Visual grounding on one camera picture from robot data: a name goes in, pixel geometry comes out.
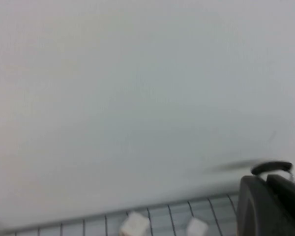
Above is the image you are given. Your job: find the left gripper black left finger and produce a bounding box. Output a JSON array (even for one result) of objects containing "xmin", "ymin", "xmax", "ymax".
[{"xmin": 237, "ymin": 176, "xmax": 295, "ymax": 236}]

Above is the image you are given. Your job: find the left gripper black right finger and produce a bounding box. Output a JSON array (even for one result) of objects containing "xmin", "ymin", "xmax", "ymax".
[{"xmin": 266, "ymin": 174, "xmax": 295, "ymax": 228}]

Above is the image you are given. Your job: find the white foam cube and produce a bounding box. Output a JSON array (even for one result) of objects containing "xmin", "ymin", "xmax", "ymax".
[{"xmin": 186, "ymin": 217, "xmax": 209, "ymax": 236}]

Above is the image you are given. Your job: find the white cube left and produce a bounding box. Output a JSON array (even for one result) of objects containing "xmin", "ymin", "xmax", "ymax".
[{"xmin": 119, "ymin": 212, "xmax": 150, "ymax": 236}]

